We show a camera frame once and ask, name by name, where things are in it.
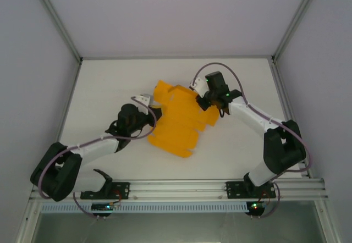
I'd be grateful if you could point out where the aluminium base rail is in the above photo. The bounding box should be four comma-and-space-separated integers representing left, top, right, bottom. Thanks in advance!
29, 179, 329, 200

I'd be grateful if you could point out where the white slotted cable duct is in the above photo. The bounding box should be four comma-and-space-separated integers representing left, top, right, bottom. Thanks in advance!
41, 202, 248, 214

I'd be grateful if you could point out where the thin black left gripper cable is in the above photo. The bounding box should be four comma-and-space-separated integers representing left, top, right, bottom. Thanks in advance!
131, 127, 155, 141

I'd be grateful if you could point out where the aluminium table back rail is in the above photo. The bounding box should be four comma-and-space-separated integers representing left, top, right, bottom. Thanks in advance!
81, 56, 273, 60

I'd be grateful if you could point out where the aluminium table side rail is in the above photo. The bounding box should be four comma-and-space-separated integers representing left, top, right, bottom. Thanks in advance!
271, 60, 312, 178
45, 60, 83, 183

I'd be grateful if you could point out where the right circuit board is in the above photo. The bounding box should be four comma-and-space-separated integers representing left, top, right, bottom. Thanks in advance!
248, 201, 269, 211

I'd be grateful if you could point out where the red right base wire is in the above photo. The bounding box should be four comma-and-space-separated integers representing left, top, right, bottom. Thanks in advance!
260, 190, 272, 206

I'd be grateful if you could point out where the red left base wire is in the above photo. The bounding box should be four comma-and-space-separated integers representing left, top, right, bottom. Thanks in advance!
113, 190, 124, 207

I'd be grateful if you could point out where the aluminium frame post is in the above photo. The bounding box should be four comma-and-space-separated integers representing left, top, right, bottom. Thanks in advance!
271, 0, 323, 63
27, 0, 84, 63

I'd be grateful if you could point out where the orange paper box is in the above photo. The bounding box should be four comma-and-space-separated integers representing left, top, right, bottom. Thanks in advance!
147, 80, 221, 159

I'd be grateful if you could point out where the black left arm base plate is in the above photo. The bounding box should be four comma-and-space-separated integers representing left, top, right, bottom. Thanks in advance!
80, 181, 130, 200

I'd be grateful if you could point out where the red base wire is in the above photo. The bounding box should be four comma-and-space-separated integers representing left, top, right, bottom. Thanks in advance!
260, 190, 272, 206
113, 190, 124, 207

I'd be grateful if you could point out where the circuit board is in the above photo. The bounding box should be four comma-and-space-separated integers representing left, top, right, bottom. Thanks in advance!
91, 203, 122, 212
248, 201, 269, 211

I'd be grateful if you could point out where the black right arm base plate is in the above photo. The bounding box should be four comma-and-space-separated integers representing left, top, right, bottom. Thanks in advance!
225, 181, 277, 200

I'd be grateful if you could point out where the left circuit board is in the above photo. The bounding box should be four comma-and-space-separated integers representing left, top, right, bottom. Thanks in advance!
91, 203, 122, 212

